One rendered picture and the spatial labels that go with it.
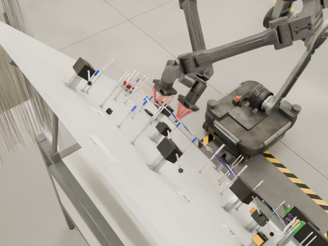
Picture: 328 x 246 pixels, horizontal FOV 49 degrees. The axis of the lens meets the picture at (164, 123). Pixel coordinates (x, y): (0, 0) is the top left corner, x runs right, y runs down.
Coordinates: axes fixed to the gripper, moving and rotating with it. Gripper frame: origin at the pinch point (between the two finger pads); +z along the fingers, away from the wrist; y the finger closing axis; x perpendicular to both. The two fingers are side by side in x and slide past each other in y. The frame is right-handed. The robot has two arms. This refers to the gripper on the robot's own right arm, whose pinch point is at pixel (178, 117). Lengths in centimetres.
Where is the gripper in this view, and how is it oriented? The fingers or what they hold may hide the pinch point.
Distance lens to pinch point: 166.3
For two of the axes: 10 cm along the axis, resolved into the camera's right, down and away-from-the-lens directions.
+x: 6.7, 1.9, 7.2
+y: 5.2, 5.7, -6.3
